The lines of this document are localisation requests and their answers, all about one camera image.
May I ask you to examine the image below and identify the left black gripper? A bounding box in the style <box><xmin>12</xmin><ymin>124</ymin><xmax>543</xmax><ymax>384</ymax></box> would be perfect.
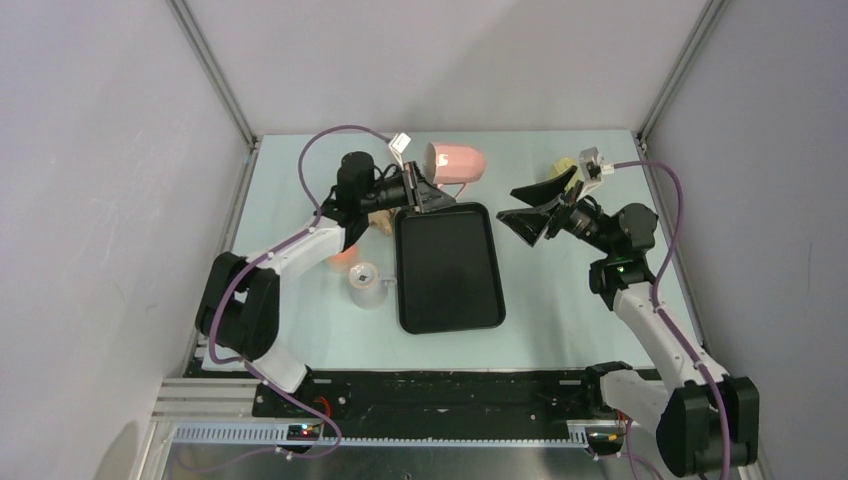
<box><xmin>360</xmin><ymin>162</ymin><xmax>456</xmax><ymax>217</ymax></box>

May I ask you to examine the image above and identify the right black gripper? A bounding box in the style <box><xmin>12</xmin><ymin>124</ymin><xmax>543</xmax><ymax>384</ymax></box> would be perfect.
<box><xmin>497</xmin><ymin>166</ymin><xmax>617</xmax><ymax>257</ymax></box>

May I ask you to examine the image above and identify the pink mug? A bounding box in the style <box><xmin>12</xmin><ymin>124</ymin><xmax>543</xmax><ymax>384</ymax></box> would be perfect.
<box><xmin>422</xmin><ymin>142</ymin><xmax>486</xmax><ymax>199</ymax></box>

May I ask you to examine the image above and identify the yellow mug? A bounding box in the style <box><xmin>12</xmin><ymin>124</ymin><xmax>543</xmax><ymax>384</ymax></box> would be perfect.
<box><xmin>547</xmin><ymin>157</ymin><xmax>577</xmax><ymax>180</ymax></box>

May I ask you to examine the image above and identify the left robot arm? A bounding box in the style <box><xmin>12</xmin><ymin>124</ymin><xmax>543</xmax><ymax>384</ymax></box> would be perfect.
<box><xmin>195</xmin><ymin>151</ymin><xmax>456</xmax><ymax>417</ymax></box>

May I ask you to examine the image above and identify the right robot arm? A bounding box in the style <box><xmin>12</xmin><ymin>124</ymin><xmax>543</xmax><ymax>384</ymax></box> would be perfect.
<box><xmin>496</xmin><ymin>168</ymin><xmax>760</xmax><ymax>479</ymax></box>

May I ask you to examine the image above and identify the clear glass mug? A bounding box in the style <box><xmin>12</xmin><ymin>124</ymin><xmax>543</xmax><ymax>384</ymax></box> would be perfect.
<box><xmin>347</xmin><ymin>262</ymin><xmax>397</xmax><ymax>310</ymax></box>

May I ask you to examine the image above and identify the black rectangular tray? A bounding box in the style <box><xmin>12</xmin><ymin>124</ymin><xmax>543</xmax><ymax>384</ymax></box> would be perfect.
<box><xmin>394</xmin><ymin>202</ymin><xmax>506</xmax><ymax>335</ymax></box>

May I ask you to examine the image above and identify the orange translucent cup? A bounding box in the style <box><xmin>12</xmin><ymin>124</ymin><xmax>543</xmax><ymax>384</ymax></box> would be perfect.
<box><xmin>325</xmin><ymin>245</ymin><xmax>360</xmax><ymax>273</ymax></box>

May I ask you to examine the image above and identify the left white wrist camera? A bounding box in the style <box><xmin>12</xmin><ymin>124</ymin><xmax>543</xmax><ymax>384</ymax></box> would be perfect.
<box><xmin>387</xmin><ymin>132</ymin><xmax>411</xmax><ymax>165</ymax></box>

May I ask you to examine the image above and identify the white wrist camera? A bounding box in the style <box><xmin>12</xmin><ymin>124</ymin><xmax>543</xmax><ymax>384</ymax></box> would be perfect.
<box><xmin>578</xmin><ymin>147</ymin><xmax>615</xmax><ymax>182</ymax></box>
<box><xmin>387</xmin><ymin>132</ymin><xmax>411</xmax><ymax>165</ymax></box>

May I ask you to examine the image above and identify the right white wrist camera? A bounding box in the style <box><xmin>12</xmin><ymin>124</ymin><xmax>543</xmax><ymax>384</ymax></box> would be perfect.
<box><xmin>578</xmin><ymin>147</ymin><xmax>615</xmax><ymax>182</ymax></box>

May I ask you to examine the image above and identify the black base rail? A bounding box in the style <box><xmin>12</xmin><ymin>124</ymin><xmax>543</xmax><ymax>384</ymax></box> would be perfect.
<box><xmin>252</xmin><ymin>370</ymin><xmax>619</xmax><ymax>441</ymax></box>

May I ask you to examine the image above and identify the aluminium frame rail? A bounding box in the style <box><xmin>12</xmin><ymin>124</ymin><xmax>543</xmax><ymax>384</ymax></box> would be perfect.
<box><xmin>154</xmin><ymin>370</ymin><xmax>614</xmax><ymax>444</ymax></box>

